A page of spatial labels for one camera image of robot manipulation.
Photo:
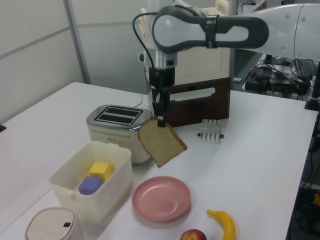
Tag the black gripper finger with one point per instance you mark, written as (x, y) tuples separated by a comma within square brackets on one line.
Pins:
[(165, 105), (157, 106)]

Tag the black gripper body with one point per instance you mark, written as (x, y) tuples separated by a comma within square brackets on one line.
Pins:
[(162, 77)]

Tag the brown toast bread slice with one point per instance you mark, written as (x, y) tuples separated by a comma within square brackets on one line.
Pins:
[(160, 145)]

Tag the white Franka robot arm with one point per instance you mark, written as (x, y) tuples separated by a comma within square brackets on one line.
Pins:
[(225, 32)]

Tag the pink round plate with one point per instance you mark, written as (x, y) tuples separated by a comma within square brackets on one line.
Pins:
[(161, 198)]

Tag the cream and chrome toaster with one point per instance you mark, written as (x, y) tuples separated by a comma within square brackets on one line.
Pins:
[(110, 135)]

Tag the yellow cube block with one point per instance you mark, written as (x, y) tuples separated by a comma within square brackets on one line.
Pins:
[(98, 168)]

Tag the white plastic storage box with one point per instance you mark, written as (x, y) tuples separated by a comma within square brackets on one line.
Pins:
[(110, 190)]

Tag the purple cube block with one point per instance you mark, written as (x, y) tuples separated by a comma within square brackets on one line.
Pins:
[(88, 186)]

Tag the red apple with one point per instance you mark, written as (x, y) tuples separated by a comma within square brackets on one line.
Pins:
[(193, 235)]

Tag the yellow banana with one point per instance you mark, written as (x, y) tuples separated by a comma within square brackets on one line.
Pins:
[(228, 225)]

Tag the black stand base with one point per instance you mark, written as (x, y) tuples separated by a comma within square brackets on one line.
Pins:
[(313, 100)]

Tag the small cream lidded bin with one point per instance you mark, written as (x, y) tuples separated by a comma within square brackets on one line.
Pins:
[(50, 225)]

